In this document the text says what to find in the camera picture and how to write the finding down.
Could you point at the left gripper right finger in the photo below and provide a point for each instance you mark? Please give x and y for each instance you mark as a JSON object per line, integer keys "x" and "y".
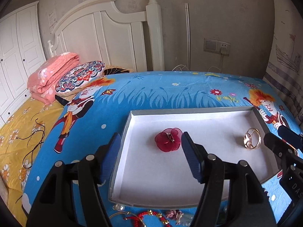
{"x": 248, "y": 204}

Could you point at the white wardrobe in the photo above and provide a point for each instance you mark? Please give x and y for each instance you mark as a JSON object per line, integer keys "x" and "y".
{"x": 21, "y": 54}

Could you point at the wide gold bangle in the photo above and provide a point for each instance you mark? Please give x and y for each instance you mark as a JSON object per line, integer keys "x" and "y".
{"x": 119, "y": 213}

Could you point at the grey white shallow tray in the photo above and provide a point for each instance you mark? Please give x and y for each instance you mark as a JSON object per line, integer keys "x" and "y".
{"x": 144, "y": 176}

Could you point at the red flower brooch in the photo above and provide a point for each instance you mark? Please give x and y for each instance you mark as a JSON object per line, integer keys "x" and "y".
{"x": 169, "y": 139}

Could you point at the ship pattern curtain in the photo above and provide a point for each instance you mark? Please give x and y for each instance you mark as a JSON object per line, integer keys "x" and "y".
{"x": 284, "y": 69}

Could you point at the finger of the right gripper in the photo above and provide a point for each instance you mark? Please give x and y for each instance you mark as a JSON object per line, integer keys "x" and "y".
{"x": 280, "y": 148}
{"x": 290, "y": 137}

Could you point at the yellow daisy bedsheet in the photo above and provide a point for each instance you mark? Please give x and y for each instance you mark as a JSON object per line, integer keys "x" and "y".
{"x": 30, "y": 124}

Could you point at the patterned round cushion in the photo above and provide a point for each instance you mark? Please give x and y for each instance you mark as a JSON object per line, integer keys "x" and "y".
{"x": 75, "y": 79}

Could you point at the wall socket switch panel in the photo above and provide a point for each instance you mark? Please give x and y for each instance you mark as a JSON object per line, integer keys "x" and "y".
{"x": 216, "y": 46}

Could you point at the pale blue crystal pendant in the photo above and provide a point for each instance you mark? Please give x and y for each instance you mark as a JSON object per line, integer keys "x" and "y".
{"x": 179, "y": 217}

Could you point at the white pearl bead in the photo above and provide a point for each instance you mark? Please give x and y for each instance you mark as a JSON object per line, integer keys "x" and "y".
{"x": 118, "y": 207}

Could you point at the white wooden headboard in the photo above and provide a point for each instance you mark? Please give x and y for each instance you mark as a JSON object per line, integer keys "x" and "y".
{"x": 97, "y": 30}

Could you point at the pink folded quilt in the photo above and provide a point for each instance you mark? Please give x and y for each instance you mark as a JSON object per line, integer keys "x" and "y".
{"x": 41, "y": 83}

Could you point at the gold interlocked ring bangle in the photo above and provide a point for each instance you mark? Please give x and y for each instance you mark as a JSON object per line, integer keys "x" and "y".
{"x": 252, "y": 139}

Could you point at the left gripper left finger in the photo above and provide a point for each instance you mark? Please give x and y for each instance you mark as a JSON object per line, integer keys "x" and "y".
{"x": 54, "y": 204}

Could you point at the blue cartoon tablecloth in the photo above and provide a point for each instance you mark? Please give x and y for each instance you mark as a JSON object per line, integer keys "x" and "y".
{"x": 102, "y": 109}

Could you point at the white wall pipe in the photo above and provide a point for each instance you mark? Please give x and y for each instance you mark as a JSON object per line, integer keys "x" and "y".
{"x": 188, "y": 35}

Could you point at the black yellow folded item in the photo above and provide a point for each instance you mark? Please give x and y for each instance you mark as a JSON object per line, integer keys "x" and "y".
{"x": 61, "y": 100}

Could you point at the paper notice on wall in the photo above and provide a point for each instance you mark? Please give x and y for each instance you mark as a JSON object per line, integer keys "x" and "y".
{"x": 52, "y": 20}

